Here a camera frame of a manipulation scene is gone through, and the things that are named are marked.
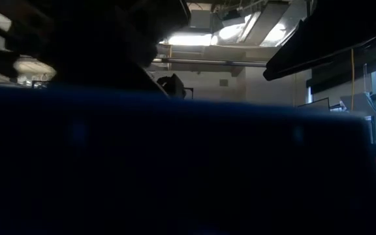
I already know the ceiling light panel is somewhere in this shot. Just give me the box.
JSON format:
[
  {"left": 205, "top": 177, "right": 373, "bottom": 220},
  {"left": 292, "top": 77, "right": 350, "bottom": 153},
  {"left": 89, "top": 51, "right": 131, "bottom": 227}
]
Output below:
[{"left": 161, "top": 33, "right": 213, "bottom": 47}]

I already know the long ceiling pipe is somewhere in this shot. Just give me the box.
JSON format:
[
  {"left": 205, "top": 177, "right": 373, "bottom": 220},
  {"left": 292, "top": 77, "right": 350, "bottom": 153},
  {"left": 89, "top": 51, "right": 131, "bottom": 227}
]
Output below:
[{"left": 151, "top": 57, "right": 269, "bottom": 69}]

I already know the large blue block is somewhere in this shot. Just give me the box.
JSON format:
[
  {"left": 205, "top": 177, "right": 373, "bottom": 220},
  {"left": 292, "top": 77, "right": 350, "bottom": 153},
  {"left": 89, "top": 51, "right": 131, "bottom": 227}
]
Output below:
[{"left": 0, "top": 84, "right": 376, "bottom": 235}]

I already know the grey ceiling unit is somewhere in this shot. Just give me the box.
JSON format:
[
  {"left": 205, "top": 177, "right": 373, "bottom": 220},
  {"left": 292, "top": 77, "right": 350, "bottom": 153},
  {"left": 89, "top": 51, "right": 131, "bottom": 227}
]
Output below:
[{"left": 189, "top": 8, "right": 213, "bottom": 30}]

